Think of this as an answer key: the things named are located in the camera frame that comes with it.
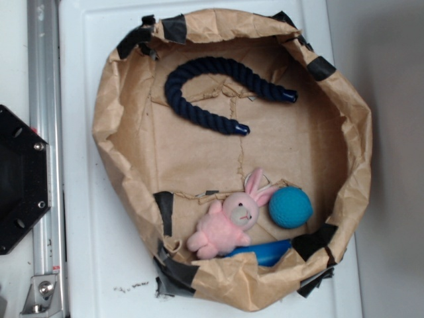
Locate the metal corner bracket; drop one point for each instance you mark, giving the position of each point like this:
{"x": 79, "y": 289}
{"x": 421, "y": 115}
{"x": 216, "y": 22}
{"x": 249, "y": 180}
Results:
{"x": 43, "y": 297}

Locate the teal rubber ball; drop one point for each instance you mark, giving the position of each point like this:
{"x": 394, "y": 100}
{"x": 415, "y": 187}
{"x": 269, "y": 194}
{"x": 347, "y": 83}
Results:
{"x": 290, "y": 207}

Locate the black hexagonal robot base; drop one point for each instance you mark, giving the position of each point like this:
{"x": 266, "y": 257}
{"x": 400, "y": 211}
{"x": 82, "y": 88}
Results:
{"x": 24, "y": 179}

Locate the aluminium extrusion rail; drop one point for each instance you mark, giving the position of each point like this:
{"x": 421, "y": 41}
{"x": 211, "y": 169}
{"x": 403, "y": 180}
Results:
{"x": 49, "y": 234}

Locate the pink plush bunny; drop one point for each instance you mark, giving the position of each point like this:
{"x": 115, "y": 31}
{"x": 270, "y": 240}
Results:
{"x": 223, "y": 228}

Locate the brown paper bin with tape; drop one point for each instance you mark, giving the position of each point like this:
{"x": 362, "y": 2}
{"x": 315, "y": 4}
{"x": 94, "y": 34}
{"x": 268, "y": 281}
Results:
{"x": 167, "y": 171}

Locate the blue plastic bowl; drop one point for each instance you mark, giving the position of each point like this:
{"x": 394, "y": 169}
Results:
{"x": 265, "y": 254}

